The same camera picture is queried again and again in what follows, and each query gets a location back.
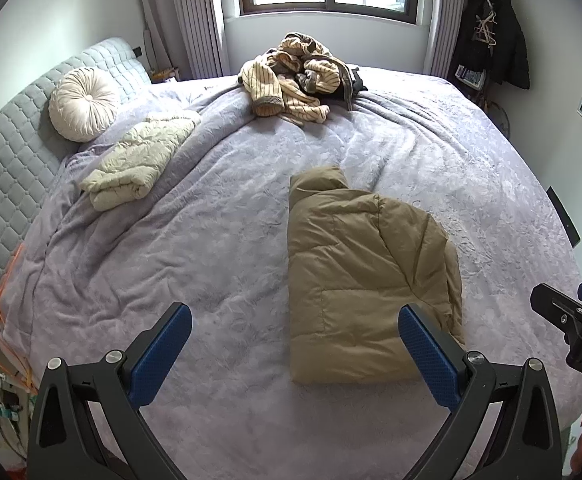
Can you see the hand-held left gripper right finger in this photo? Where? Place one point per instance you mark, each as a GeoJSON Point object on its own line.
{"type": "Point", "coordinates": [428, 360]}

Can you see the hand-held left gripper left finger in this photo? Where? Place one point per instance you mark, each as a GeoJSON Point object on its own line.
{"type": "Point", "coordinates": [163, 355]}

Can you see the khaki puffer jacket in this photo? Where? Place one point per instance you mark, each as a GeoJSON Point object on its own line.
{"type": "Point", "coordinates": [361, 270]}

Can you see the white clothes hanger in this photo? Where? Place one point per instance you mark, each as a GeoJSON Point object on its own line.
{"type": "Point", "coordinates": [486, 25]}

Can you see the purple bed blanket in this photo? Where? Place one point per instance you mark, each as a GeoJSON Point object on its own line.
{"type": "Point", "coordinates": [196, 240]}

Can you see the cream quilted jacket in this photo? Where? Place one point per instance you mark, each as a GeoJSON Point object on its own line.
{"type": "Point", "coordinates": [131, 160]}

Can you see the printed bag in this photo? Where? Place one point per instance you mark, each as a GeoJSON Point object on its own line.
{"type": "Point", "coordinates": [471, 76]}

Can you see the grey quilted headboard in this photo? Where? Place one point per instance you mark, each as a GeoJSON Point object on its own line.
{"type": "Point", "coordinates": [11, 160]}

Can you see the black hanging coat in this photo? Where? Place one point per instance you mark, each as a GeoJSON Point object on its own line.
{"type": "Point", "coordinates": [511, 45]}

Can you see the round cream pillow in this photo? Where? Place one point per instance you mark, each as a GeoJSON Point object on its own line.
{"type": "Point", "coordinates": [83, 105]}

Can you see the bedside clutter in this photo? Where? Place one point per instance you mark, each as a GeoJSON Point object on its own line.
{"type": "Point", "coordinates": [165, 75]}

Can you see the black garment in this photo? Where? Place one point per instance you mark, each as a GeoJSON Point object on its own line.
{"type": "Point", "coordinates": [358, 82]}

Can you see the cream striped garment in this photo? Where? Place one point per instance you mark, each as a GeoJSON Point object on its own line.
{"type": "Point", "coordinates": [266, 82]}

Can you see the grey pleated curtain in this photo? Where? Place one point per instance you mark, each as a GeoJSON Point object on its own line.
{"type": "Point", "coordinates": [443, 15]}
{"type": "Point", "coordinates": [191, 15]}

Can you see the black wall plate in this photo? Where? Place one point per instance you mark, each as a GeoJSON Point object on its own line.
{"type": "Point", "coordinates": [563, 217]}

